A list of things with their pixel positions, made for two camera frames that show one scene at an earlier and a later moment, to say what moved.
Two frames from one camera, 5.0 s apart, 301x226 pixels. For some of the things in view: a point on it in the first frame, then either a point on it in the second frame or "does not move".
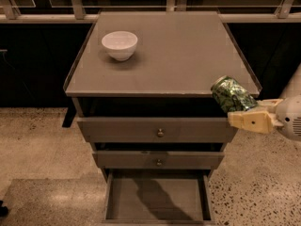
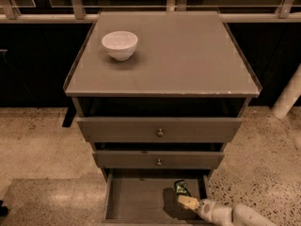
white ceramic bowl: x=120 y=45 does not move
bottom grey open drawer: x=158 y=199 does not move
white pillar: x=293 y=88 does not move
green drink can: x=230 y=96 to x=182 y=188
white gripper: x=290 y=118 to x=205 y=208
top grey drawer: x=157 y=129 does not move
